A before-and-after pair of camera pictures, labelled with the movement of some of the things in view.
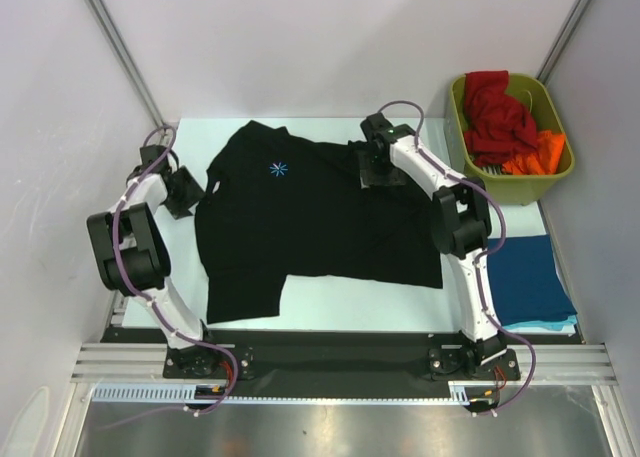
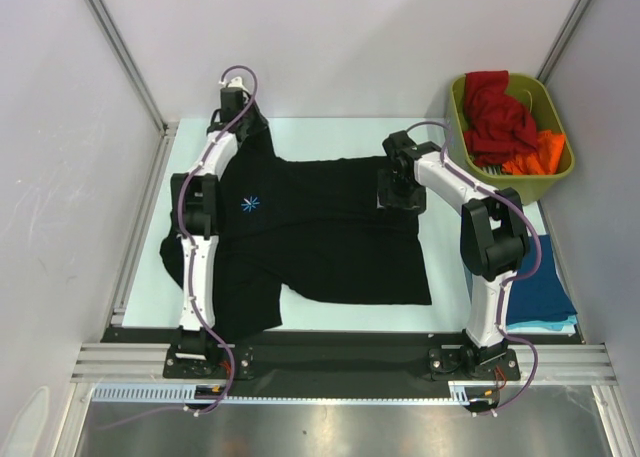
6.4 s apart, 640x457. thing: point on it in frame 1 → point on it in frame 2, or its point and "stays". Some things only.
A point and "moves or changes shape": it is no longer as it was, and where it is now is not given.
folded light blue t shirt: (565, 326) stays
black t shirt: (275, 203) moves or changes shape
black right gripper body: (379, 172) → (400, 198)
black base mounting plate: (359, 358) stays
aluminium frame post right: (570, 25) stays
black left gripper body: (185, 194) → (253, 119)
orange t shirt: (542, 160) stays
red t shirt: (498, 128) stays
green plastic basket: (491, 183) stays
